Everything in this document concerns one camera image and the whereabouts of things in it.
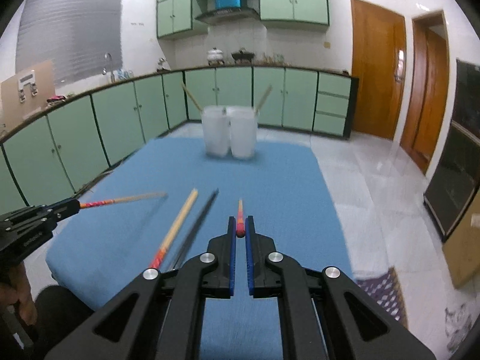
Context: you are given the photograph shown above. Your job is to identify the person's left hand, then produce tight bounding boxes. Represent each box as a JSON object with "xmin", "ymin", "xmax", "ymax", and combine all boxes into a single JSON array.
[{"xmin": 1, "ymin": 262, "xmax": 38, "ymax": 326}]

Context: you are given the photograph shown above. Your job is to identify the blue table cloth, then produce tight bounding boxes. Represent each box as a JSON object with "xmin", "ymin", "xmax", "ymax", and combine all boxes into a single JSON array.
[{"xmin": 45, "ymin": 136, "xmax": 354, "ymax": 360}]

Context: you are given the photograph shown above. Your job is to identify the white enamel pot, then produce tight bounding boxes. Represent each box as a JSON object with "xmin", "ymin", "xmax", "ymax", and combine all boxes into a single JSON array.
[{"xmin": 207, "ymin": 47, "xmax": 224, "ymax": 66}]

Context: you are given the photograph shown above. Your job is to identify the closed wooden door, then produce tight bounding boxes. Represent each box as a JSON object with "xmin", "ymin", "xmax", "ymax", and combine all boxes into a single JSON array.
[{"xmin": 351, "ymin": 0, "xmax": 407, "ymax": 140}]

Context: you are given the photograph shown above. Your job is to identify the black glass disinfection cabinet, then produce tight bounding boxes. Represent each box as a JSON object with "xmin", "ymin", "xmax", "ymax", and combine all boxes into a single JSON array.
[{"xmin": 424, "ymin": 59, "xmax": 480, "ymax": 242}]

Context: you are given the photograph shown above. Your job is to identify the silver kettle on counter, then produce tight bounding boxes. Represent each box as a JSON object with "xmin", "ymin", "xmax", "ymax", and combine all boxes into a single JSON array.
[{"xmin": 156, "ymin": 58, "xmax": 170, "ymax": 72}]

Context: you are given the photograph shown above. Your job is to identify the open wooden door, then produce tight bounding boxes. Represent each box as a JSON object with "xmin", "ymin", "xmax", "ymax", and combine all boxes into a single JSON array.
[{"xmin": 400, "ymin": 10, "xmax": 449, "ymax": 173}]

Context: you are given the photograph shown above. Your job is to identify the tan wooden chopstick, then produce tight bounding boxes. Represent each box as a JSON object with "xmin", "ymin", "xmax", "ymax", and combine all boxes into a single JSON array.
[
  {"xmin": 181, "ymin": 82, "xmax": 203, "ymax": 114},
  {"xmin": 255, "ymin": 85, "xmax": 272, "ymax": 116}
]

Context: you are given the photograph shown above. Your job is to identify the red-tipped bamboo chopstick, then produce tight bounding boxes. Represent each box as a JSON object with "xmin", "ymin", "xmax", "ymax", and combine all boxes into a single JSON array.
[
  {"xmin": 149, "ymin": 189, "xmax": 199, "ymax": 269},
  {"xmin": 80, "ymin": 192, "xmax": 168, "ymax": 210},
  {"xmin": 236, "ymin": 199, "xmax": 246, "ymax": 238}
]

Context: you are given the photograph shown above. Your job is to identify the brown cardboard water purifier box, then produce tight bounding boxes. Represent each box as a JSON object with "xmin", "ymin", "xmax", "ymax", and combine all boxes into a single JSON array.
[{"xmin": 1, "ymin": 60, "xmax": 55, "ymax": 132}]

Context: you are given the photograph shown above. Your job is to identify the grey window blind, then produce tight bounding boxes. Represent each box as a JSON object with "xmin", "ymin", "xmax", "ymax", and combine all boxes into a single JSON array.
[{"xmin": 16, "ymin": 0, "xmax": 123, "ymax": 86}]

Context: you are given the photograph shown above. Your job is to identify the green lower kitchen cabinets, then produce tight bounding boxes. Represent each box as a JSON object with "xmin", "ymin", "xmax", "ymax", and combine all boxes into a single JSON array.
[{"xmin": 1, "ymin": 65, "xmax": 359, "ymax": 212}]

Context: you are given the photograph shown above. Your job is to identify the purple patterned floor mat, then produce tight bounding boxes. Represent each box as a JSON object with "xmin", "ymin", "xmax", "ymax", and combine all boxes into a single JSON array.
[{"xmin": 355, "ymin": 267, "xmax": 408, "ymax": 328}]

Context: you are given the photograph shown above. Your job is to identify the black range hood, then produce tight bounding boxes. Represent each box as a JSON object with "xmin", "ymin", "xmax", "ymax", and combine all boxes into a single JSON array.
[{"xmin": 194, "ymin": 7, "xmax": 260, "ymax": 26}]

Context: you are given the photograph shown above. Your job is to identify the white twin utensil holder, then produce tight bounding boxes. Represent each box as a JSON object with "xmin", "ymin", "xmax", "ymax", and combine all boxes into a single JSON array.
[{"xmin": 201, "ymin": 106, "xmax": 258, "ymax": 159}]

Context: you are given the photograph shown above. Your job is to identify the chrome kitchen faucet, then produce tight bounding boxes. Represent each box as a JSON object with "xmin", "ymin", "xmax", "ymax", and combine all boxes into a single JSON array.
[{"xmin": 103, "ymin": 52, "xmax": 116, "ymax": 83}]

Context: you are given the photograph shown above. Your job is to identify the pink cloth on counter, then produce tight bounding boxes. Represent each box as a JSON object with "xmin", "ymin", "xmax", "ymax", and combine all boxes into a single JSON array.
[{"xmin": 46, "ymin": 95, "xmax": 67, "ymax": 104}]

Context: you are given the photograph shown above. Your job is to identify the black wok with lid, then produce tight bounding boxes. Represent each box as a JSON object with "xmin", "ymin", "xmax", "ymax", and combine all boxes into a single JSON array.
[{"xmin": 231, "ymin": 48, "xmax": 256, "ymax": 64}]

